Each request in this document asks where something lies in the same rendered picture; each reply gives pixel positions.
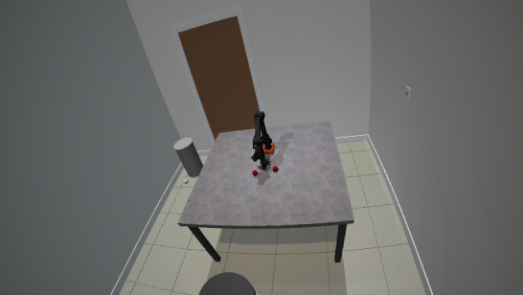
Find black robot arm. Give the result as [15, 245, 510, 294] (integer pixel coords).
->
[251, 111, 272, 162]

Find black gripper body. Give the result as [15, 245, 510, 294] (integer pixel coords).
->
[261, 152, 269, 167]

